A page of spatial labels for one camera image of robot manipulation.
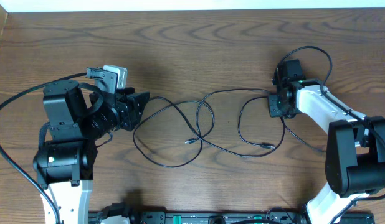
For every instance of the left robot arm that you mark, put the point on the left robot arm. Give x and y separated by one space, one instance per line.
79 114

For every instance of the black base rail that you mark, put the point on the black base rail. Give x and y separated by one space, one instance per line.
122 213

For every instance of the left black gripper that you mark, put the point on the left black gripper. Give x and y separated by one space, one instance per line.
131 115

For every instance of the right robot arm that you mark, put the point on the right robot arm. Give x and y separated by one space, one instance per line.
355 149

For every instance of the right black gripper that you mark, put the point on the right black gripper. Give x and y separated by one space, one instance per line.
273 110

